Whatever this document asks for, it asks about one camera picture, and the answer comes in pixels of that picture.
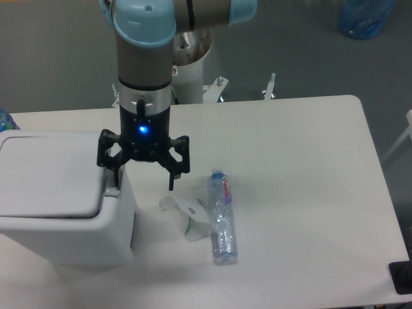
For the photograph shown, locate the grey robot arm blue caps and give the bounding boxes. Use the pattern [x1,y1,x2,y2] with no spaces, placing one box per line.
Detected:
[97,1,258,181]

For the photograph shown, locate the blue water jug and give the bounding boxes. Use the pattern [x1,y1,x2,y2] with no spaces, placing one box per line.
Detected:
[337,0,396,40]

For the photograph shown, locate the crushed clear plastic water bottle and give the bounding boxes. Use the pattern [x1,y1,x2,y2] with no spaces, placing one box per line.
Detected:
[207,167,238,265]

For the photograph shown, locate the white frame at right edge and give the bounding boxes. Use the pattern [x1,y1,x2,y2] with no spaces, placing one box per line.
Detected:
[382,110,411,167]

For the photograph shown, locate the black device at right edge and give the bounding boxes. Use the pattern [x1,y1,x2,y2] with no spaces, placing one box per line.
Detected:
[389,261,411,295]

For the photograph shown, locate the white push-lid trash can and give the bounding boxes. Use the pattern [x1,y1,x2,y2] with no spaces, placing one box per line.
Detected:
[1,130,137,266]

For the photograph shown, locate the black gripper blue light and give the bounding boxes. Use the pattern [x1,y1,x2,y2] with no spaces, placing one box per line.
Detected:
[97,107,191,191]

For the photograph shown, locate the crumpled white paper wrapper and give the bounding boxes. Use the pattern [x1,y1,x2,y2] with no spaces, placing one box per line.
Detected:
[159,195,211,242]

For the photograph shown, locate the blue bottle at left edge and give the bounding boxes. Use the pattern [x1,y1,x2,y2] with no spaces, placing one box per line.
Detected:
[0,108,20,132]

